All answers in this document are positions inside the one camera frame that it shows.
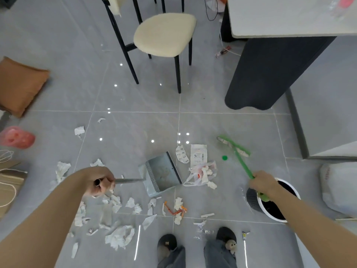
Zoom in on person's right hand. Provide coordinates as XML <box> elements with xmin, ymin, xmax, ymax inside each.
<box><xmin>249</xmin><ymin>170</ymin><xmax>280</xmax><ymax>199</ymax></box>

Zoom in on person's left hand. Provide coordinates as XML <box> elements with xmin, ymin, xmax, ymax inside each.
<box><xmin>84</xmin><ymin>166</ymin><xmax>116</xmax><ymax>199</ymax></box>

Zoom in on green plastic broom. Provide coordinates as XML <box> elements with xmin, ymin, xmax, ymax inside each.
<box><xmin>217</xmin><ymin>135</ymin><xmax>269</xmax><ymax>202</ymax></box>

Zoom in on grey metal dustpan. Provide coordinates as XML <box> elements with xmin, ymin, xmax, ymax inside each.
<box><xmin>95</xmin><ymin>151</ymin><xmax>183</xmax><ymax>198</ymax></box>

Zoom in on person's left forearm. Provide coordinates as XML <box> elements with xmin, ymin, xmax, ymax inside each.
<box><xmin>0</xmin><ymin>168</ymin><xmax>94</xmax><ymax>268</ymax></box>

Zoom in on person's right forearm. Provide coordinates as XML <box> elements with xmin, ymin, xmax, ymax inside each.
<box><xmin>269</xmin><ymin>181</ymin><xmax>357</xmax><ymax>268</ymax></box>

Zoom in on black waste bin white rim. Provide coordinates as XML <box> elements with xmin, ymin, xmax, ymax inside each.
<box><xmin>246</xmin><ymin>178</ymin><xmax>301</xmax><ymax>223</ymax></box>

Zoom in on scattered white paper scraps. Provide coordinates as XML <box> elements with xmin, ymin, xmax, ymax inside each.
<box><xmin>50</xmin><ymin>117</ymin><xmax>223</xmax><ymax>259</ymax></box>

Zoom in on white plastic bag with trash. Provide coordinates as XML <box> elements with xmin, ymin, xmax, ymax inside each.
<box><xmin>183</xmin><ymin>161</ymin><xmax>218</xmax><ymax>191</ymax></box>

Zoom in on person's right slipper with plush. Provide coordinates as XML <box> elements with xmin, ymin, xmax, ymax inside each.
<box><xmin>216</xmin><ymin>227</ymin><xmax>238</xmax><ymax>256</ymax></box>

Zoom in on white printed flat packet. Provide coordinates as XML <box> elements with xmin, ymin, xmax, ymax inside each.
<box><xmin>190</xmin><ymin>144</ymin><xmax>208</xmax><ymax>167</ymax></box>

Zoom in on clear plastic wrapper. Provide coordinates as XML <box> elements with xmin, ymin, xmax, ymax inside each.
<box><xmin>194</xmin><ymin>223</ymin><xmax>215</xmax><ymax>241</ymax></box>

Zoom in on crumpled white printed wrapper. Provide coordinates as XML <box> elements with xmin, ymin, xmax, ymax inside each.
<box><xmin>175</xmin><ymin>145</ymin><xmax>190</xmax><ymax>165</ymax></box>

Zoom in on person's right leg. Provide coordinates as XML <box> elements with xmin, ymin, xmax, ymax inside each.
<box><xmin>203</xmin><ymin>239</ymin><xmax>237</xmax><ymax>268</ymax></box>

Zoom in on person's leg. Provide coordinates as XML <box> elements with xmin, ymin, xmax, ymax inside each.
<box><xmin>203</xmin><ymin>239</ymin><xmax>237</xmax><ymax>268</ymax></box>
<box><xmin>157</xmin><ymin>245</ymin><xmax>186</xmax><ymax>268</ymax></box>

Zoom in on person's left black slipper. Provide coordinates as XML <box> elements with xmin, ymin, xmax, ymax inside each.
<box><xmin>157</xmin><ymin>234</ymin><xmax>178</xmax><ymax>263</ymax></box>

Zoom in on white sack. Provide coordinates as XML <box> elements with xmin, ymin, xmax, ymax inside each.
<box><xmin>319</xmin><ymin>162</ymin><xmax>357</xmax><ymax>218</ymax></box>

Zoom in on person's left leg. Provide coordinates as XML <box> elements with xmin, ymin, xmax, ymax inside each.
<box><xmin>157</xmin><ymin>245</ymin><xmax>186</xmax><ymax>268</ymax></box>

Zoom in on brown paper bag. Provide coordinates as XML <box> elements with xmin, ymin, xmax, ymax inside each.
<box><xmin>0</xmin><ymin>161</ymin><xmax>28</xmax><ymax>218</ymax></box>

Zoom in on pink plastic bag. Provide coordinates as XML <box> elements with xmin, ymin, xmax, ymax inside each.
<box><xmin>0</xmin><ymin>126</ymin><xmax>36</xmax><ymax>150</ymax></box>

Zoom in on brown cushion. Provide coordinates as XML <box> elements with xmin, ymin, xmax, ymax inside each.
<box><xmin>0</xmin><ymin>56</ymin><xmax>51</xmax><ymax>118</ymax></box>

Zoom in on red and white packet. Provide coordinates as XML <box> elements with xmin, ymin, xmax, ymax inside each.
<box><xmin>215</xmin><ymin>46</ymin><xmax>232</xmax><ymax>58</ymax></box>

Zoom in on black chair with cream seat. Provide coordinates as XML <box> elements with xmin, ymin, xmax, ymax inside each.
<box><xmin>101</xmin><ymin>0</ymin><xmax>197</xmax><ymax>94</ymax></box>

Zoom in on black chair legs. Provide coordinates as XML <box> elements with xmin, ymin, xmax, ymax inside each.
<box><xmin>152</xmin><ymin>0</ymin><xmax>185</xmax><ymax>14</ymax></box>

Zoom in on clear bag with pink object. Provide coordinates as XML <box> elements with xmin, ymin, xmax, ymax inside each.
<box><xmin>329</xmin><ymin>0</ymin><xmax>355</xmax><ymax>15</ymax></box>

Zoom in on white rope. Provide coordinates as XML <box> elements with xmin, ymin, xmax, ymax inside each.
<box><xmin>0</xmin><ymin>149</ymin><xmax>15</xmax><ymax>163</ymax></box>

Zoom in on white table with dark pedestal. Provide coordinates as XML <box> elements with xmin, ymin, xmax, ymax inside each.
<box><xmin>220</xmin><ymin>0</ymin><xmax>357</xmax><ymax>110</ymax></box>

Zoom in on white cable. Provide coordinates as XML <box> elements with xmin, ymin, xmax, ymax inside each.
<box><xmin>219</xmin><ymin>32</ymin><xmax>242</xmax><ymax>57</ymax></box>

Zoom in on black cable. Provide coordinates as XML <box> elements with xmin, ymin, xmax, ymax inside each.
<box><xmin>203</xmin><ymin>0</ymin><xmax>221</xmax><ymax>22</ymax></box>

